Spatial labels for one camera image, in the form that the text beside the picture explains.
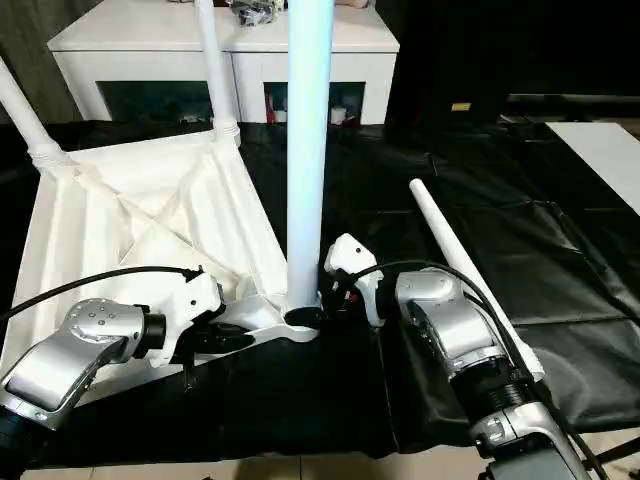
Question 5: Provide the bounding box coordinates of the white plastic table leg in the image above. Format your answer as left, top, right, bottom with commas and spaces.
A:
0, 54, 69, 174
408, 178, 546, 385
196, 0, 242, 147
284, 0, 335, 315

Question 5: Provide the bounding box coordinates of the white plastic table top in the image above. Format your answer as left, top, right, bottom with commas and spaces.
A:
8, 123, 324, 399

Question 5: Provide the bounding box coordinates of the black work mat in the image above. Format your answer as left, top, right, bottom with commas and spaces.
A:
0, 117, 640, 471

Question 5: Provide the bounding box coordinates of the white flat board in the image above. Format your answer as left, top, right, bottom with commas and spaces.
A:
543, 119, 640, 217

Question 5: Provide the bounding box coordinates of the white cabinet with glass doors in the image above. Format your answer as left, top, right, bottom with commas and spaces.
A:
47, 0, 402, 126

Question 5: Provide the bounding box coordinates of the black folding stand leg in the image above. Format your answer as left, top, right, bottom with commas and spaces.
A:
589, 439, 640, 479

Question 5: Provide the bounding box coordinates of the grey curtain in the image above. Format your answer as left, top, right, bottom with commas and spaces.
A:
0, 0, 104, 126

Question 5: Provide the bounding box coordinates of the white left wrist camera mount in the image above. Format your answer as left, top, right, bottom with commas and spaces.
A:
152, 272, 225, 370

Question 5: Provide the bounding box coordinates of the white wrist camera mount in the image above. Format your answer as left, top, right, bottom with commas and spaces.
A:
152, 272, 225, 370
323, 233, 387, 330

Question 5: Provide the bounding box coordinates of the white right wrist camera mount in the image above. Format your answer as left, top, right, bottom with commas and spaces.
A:
323, 233, 387, 330

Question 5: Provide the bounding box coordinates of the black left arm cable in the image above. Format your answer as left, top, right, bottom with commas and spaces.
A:
0, 266, 205, 322

